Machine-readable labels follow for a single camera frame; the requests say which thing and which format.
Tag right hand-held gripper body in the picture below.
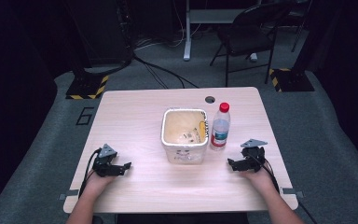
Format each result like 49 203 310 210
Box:
240 138 269 174

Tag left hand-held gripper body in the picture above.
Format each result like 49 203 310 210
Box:
91 143 121 178

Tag person's left hand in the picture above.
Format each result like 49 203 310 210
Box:
84 172 117 195

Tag person's right hand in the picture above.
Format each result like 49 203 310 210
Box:
240 166 277 191

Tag clear red-capped water bottle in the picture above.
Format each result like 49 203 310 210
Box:
210 102 231 152

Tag grey tape strip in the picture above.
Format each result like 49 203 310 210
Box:
281 187 305 199
58 189 80 201

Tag white square paper tub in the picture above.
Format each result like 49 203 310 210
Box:
160 107 210 165

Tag black yellow-striped stand base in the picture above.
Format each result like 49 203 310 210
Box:
65 74 110 101
268 67 315 93

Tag black folding chair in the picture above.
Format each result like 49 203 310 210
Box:
209 1 295 88

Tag black equipment stand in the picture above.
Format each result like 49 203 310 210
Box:
63 0 136 77

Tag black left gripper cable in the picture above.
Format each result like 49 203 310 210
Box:
77 147 103 199

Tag black floor cables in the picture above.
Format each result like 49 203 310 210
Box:
117 27 200 90

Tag white desk frame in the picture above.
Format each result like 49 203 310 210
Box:
182 0 264 62

